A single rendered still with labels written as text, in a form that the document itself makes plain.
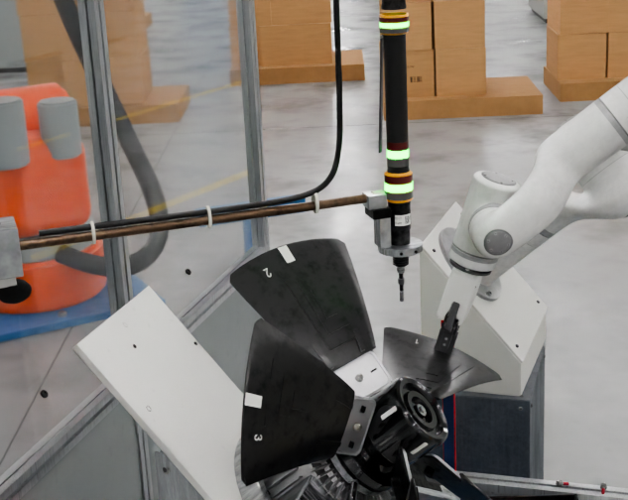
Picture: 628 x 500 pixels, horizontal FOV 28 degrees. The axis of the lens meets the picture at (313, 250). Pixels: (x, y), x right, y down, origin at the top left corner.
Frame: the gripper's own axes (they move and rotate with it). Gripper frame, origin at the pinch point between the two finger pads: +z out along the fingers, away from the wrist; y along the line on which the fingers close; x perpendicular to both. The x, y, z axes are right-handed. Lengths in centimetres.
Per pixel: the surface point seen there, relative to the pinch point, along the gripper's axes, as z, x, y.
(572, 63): 101, -31, -793
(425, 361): 2.0, -1.9, 6.8
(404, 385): -4.8, -1.7, 31.3
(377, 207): -29.1, -14.1, 26.4
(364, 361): -4.3, -9.2, 27.3
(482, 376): 2.1, 8.2, 4.4
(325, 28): 149, -250, -860
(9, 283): -12, -56, 58
